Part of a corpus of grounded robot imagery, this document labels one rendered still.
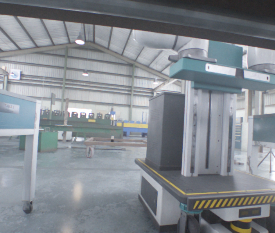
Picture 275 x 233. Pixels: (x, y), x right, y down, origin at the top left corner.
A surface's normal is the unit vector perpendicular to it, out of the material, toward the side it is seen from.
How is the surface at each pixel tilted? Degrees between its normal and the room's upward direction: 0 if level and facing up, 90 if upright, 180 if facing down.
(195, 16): 128
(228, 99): 90
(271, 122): 90
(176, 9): 112
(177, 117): 90
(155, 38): 142
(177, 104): 90
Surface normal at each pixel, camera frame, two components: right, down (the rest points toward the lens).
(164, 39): 0.08, 0.71
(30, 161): 0.01, -0.03
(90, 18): -0.06, 1.00
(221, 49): 0.25, -0.02
